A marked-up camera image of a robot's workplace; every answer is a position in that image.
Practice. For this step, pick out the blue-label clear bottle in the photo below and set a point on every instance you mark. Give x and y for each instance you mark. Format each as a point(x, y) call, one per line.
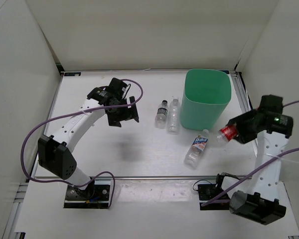
point(196, 150)

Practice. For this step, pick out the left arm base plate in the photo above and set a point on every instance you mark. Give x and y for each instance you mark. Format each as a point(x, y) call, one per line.
point(96, 197)

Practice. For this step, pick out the aluminium frame rail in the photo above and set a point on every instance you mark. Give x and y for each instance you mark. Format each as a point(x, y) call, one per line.
point(241, 91)

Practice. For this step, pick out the small black-cap clear bottle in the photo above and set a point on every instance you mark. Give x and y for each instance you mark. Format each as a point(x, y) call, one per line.
point(161, 115)

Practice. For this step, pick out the red-label red-cap bottle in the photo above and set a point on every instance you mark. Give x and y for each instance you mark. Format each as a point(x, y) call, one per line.
point(225, 135)

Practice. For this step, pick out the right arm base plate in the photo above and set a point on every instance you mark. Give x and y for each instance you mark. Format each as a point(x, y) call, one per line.
point(206, 191)

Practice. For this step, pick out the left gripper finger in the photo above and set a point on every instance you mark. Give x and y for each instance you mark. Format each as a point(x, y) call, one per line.
point(132, 110)
point(114, 121)

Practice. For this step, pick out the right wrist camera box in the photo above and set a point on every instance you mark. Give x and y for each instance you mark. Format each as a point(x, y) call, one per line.
point(271, 103)

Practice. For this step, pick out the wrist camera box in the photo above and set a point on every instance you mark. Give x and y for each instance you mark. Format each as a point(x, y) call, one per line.
point(271, 103)
point(117, 87)

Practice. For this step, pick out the green plastic bin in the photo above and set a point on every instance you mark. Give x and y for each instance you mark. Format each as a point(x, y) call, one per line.
point(206, 95)

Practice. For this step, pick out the clear crushed plastic bottle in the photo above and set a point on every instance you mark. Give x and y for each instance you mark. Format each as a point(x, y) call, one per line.
point(173, 118)

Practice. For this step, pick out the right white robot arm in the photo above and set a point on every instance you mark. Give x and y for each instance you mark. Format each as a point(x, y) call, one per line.
point(258, 200)

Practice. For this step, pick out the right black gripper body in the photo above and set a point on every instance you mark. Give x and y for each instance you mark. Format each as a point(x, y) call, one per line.
point(249, 127)

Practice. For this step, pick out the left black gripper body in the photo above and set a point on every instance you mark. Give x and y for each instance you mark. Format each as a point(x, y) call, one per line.
point(122, 111)

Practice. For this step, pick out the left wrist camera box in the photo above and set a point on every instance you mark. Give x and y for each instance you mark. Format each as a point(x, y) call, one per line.
point(117, 87)

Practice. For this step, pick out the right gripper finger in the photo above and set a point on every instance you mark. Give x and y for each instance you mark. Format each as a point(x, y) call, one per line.
point(243, 137)
point(243, 122)

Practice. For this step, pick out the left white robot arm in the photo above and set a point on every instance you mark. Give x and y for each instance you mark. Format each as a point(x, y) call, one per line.
point(55, 151)

